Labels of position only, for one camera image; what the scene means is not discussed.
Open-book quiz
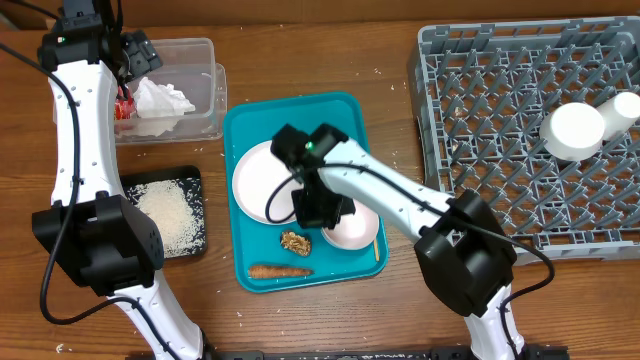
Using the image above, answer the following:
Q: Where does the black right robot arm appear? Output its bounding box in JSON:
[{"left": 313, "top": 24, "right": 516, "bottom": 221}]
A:
[{"left": 271, "top": 124, "right": 525, "bottom": 359}]

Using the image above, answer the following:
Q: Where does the white plate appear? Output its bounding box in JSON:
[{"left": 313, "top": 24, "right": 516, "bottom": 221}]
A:
[{"left": 232, "top": 140, "right": 302, "bottom": 225}]

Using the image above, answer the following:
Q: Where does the white paper cup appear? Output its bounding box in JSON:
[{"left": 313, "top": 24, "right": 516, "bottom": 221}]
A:
[{"left": 596, "top": 92, "right": 640, "bottom": 141}]

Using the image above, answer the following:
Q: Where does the teal plastic tray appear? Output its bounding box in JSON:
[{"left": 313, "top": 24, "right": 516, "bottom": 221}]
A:
[{"left": 224, "top": 92, "right": 389, "bottom": 293}]

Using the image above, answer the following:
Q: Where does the pile of rice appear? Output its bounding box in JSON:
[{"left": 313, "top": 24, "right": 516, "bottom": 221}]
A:
[{"left": 127, "top": 179, "right": 206, "bottom": 259}]

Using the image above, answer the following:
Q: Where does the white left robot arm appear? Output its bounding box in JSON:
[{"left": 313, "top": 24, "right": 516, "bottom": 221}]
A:
[{"left": 32, "top": 8, "right": 216, "bottom": 359}]

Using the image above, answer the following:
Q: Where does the wooden chopstick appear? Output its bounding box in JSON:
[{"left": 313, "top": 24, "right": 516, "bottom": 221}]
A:
[{"left": 373, "top": 238, "right": 380, "bottom": 262}]

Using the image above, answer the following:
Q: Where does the pale green bowl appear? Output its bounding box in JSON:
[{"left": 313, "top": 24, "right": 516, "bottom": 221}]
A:
[{"left": 539, "top": 102, "right": 605, "bottom": 161}]

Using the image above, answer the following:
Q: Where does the white napkin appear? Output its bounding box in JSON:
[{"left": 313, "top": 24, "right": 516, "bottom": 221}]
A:
[{"left": 133, "top": 77, "right": 196, "bottom": 136}]

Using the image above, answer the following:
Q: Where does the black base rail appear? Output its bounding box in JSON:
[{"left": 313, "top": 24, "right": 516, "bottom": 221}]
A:
[{"left": 218, "top": 345, "right": 570, "bottom": 360}]

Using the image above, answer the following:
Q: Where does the pink white bowl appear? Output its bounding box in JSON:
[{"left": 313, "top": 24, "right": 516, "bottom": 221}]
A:
[{"left": 321, "top": 200, "right": 380, "bottom": 251}]

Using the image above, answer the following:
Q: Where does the orange carrot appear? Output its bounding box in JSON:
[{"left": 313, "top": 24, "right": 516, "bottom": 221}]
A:
[{"left": 248, "top": 264, "right": 314, "bottom": 280}]

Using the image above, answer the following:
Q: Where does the clear plastic bin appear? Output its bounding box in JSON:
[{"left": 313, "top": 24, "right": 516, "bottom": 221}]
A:
[{"left": 115, "top": 38, "right": 227, "bottom": 145}]

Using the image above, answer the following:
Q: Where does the brown food scrap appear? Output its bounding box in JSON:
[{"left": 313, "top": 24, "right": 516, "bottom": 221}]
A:
[{"left": 280, "top": 231, "right": 312, "bottom": 257}]

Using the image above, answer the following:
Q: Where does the black tray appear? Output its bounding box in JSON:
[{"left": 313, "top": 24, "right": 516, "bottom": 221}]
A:
[{"left": 118, "top": 165, "right": 209, "bottom": 260}]

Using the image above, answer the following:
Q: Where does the red snack wrapper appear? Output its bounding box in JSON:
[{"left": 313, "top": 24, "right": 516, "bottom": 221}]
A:
[{"left": 114, "top": 85, "right": 136, "bottom": 120}]

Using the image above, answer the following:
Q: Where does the grey dish rack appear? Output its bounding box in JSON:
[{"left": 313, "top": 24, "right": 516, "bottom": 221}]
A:
[{"left": 408, "top": 16, "right": 639, "bottom": 264}]

